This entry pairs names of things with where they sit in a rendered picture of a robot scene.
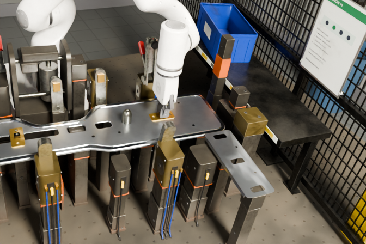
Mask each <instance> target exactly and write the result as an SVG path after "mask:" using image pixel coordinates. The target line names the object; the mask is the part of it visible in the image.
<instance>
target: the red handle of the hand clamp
mask: <svg viewBox="0 0 366 244"><path fill-rule="evenodd" d="M138 47H139V51H140V54H141V56H142V60H143V64H144V67H145V46H144V42H143V41H139V43H138ZM152 80H153V78H152V76H151V73H148V82H150V81H152Z"/></svg>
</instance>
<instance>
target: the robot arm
mask: <svg viewBox="0 0 366 244"><path fill-rule="evenodd" d="M133 1H134V2H135V4H136V6H137V7H138V9H139V10H141V11H143V12H150V13H157V14H160V15H162V16H163V17H165V18H166V19H167V20H166V21H164V22H162V24H161V30H160V39H159V44H158V52H157V61H156V73H155V78H154V84H153V88H152V89H153V91H154V93H155V95H156V97H157V104H156V111H157V112H160V118H168V117H169V111H170V110H171V109H174V105H173V104H174V103H175V102H176V98H177V93H178V81H179V78H178V77H179V76H180V74H181V73H182V67H183V63H184V57H185V55H186V53H187V52H188V51H189V50H191V49H193V48H195V47H196V46H197V45H198V43H199V39H200V38H199V33H198V30H197V28H196V25H195V23H194V21H193V19H192V17H191V15H190V14H189V12H188V10H187V9H186V8H185V7H184V6H183V5H182V4H181V3H180V2H179V1H177V0H133ZM75 15H76V6H75V2H74V0H22V1H21V2H20V4H19V6H18V7H17V11H16V17H17V20H18V23H19V24H20V26H21V27H22V28H23V29H25V30H27V31H30V32H35V34H34V35H33V37H32V39H31V46H44V45H56V47H57V50H58V52H59V41H60V39H63V38H64V37H65V35H66V33H67V32H68V30H69V29H70V27H71V25H72V23H73V21H74V19H75ZM24 85H25V91H26V92H27V93H36V92H38V90H37V87H36V76H35V72H33V73H32V75H30V76H29V77H27V79H26V80H25V83H24ZM167 103H168V105H166V104H167Z"/></svg>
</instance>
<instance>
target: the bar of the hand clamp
mask: <svg viewBox="0 0 366 244"><path fill-rule="evenodd" d="M158 44H159V42H158V38H157V37H155V36H151V37H146V44H145V67H144V76H145V77H146V86H147V85H148V73H151V72H152V73H151V76H152V78H153V80H152V82H153V83H154V78H155V73H156V60H157V49H158Z"/></svg>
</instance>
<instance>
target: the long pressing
mask: <svg viewBox="0 0 366 244"><path fill-rule="evenodd" d="M178 102H179V103H178ZM156 104H157V98H153V99H145V100H136V101H128V102H120V103H111V104H106V105H98V106H95V107H93V108H92V109H91V110H90V111H89V112H88V113H87V114H86V115H85V116H84V117H83V118H81V119H78V120H71V121H63V122H58V123H51V124H43V125H37V124H33V123H30V122H28V121H26V120H23V119H19V118H12V119H4V120H0V138H2V137H10V133H9V129H13V128H17V127H22V129H23V134H28V133H36V132H43V131H51V130H57V131H58V135H56V136H49V137H48V138H50V139H51V142H52V151H55V152H56V154H57V156H59V155H66V154H72V153H78V152H82V151H88V150H96V151H106V152H117V151H123V150H130V149H135V148H142V147H148V146H152V145H157V141H158V138H159V135H160V132H161V129H162V125H163V124H164V123H165V122H168V121H173V122H174V125H175V127H176V131H175V134H174V137H173V138H174V139H175V140H176V141H182V140H186V139H192V138H198V137H204V136H205V134H206V133H212V132H218V131H224V129H225V126H224V124H223V122H222V121H221V119H220V118H219V117H218V115H217V114H216V113H215V111H214V110H213V109H212V108H211V106H210V105H209V103H208V102H207V101H206V100H205V99H204V98H203V97H202V96H201V95H200V94H197V93H192V94H184V95H177V98H176V102H175V103H174V104H173V105H174V109H171V110H170V111H172V113H173V114H174V116H175V117H174V118H171V119H165V120H157V121H152V120H151V119H150V117H149V114H151V113H158V112H157V111H156ZM125 109H129V110H130V111H131V113H132V120H131V124H128V125H125V124H123V123H122V122H121V120H122V113H123V111H124V110H125ZM106 122H109V123H111V125H112V127H108V128H104V129H97V128H96V126H95V125H96V124H99V123H106ZM192 125H195V126H192ZM77 126H84V127H85V129H86V130H85V131H82V132H75V133H68V128H70V127H77ZM118 132H121V133H118ZM92 136H95V137H92ZM42 138H44V137H42ZM39 139H41V138H35V139H28V140H25V146H21V147H14V148H13V147H11V142H9V143H2V144H0V166H1V165H5V164H11V163H18V162H24V161H30V160H34V155H35V154H37V153H38V145H37V142H38V140H39Z"/></svg>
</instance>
